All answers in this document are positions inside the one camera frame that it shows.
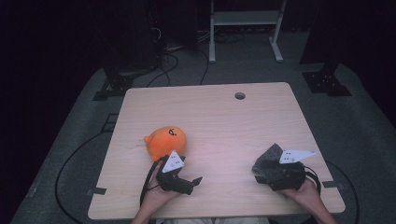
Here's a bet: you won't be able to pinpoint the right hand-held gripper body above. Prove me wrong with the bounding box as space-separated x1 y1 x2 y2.
266 149 317 192

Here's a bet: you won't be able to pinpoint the person's left hand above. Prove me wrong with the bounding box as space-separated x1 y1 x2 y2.
140 163 182 216

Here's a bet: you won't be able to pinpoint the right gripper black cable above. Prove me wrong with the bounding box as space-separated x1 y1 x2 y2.
303 165 322 195

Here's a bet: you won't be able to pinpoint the orange plush toy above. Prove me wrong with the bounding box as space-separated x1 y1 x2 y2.
143 126 189 162

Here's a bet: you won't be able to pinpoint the white metal stand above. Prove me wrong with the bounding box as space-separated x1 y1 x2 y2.
208 0 288 64

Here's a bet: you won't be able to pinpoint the grey tape strip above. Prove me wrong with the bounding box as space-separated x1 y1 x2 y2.
86 187 107 196
321 180 346 190

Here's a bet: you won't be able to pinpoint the grey cloth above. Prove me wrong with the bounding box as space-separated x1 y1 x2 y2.
251 143 286 185

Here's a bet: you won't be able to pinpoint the black stand base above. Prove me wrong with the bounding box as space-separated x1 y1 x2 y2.
92 72 135 102
302 62 353 97

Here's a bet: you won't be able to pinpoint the long black floor cable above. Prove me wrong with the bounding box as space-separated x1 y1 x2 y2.
54 130 110 224

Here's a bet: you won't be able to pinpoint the person's right hand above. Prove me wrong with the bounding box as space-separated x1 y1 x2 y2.
278 178 325 213

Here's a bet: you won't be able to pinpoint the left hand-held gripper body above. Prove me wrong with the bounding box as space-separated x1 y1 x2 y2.
155 149 196 196

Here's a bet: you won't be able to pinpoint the bundle of black cables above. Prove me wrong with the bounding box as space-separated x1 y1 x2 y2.
146 26 210 88

